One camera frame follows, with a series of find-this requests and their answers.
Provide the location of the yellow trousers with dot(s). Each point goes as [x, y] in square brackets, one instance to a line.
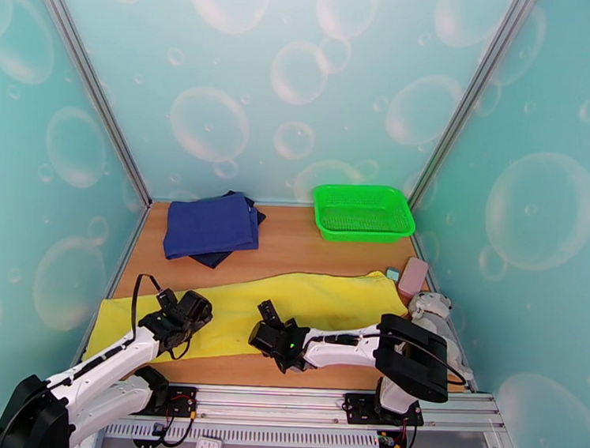
[321, 296]

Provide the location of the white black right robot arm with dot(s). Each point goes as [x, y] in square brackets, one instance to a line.
[343, 347]

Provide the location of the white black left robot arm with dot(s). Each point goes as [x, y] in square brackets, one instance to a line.
[105, 364]

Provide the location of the folded dark navy trousers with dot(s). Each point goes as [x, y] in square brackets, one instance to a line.
[211, 258]

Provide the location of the folded royal blue trousers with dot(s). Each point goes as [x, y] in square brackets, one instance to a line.
[206, 226]

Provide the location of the small teal box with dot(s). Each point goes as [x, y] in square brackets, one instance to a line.
[393, 273]

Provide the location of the green plastic mesh basket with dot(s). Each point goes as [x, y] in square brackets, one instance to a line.
[364, 217]

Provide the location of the pink oblong case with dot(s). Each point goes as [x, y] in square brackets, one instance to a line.
[412, 277]

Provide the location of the grey white plush toy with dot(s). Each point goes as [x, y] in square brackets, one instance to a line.
[426, 307]

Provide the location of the aluminium front frame rail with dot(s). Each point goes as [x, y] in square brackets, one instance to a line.
[266, 402]

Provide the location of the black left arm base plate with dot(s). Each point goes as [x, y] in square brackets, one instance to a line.
[182, 403]

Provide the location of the aluminium table side rail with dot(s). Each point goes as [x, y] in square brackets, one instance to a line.
[118, 271]

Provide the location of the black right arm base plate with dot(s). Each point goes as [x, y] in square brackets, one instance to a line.
[359, 407]

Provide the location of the aluminium corner post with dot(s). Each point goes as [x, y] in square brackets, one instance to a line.
[87, 71]
[475, 92]

